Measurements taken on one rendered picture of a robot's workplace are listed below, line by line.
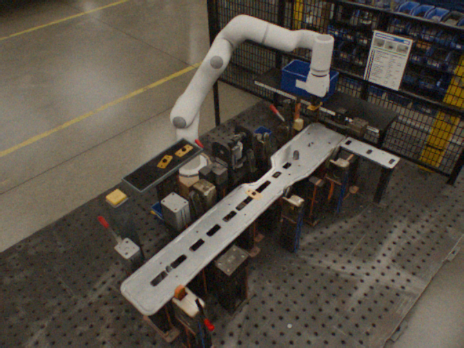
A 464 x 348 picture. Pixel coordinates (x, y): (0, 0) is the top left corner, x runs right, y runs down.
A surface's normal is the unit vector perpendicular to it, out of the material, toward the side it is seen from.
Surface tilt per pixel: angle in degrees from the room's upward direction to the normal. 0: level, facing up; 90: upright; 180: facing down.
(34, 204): 0
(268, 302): 0
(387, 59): 90
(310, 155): 0
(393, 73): 90
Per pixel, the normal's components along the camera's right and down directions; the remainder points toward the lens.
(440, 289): -0.03, -0.73
